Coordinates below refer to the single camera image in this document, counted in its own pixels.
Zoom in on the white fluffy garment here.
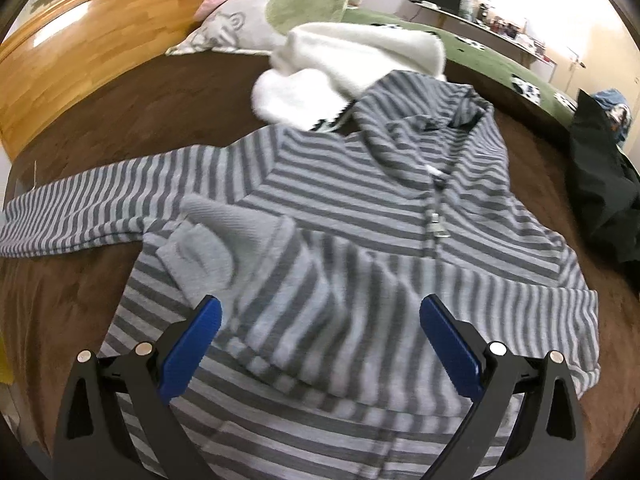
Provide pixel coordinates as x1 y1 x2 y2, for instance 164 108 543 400
251 22 447 131

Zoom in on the white green printed pillow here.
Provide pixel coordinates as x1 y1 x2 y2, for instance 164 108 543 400
166 0 363 57

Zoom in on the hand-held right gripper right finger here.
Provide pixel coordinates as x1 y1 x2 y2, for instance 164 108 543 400
419 294 587 480

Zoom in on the green printed blanket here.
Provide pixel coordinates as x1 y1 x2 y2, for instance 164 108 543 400
340 7 581 133

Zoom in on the blue cloth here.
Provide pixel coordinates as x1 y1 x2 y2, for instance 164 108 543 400
590 89 633 146

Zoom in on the grey striped hoodie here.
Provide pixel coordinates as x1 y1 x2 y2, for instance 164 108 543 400
0 71 601 480

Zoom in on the cluttered white desk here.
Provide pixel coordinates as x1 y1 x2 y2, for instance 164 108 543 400
407 0 558 68

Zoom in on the black jacket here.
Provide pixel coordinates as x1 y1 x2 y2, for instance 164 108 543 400
565 89 640 263

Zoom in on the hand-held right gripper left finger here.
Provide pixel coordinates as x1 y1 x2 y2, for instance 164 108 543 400
52 295 223 480

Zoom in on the wooden headboard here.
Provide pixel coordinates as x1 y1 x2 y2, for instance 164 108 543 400
0 0 278 161

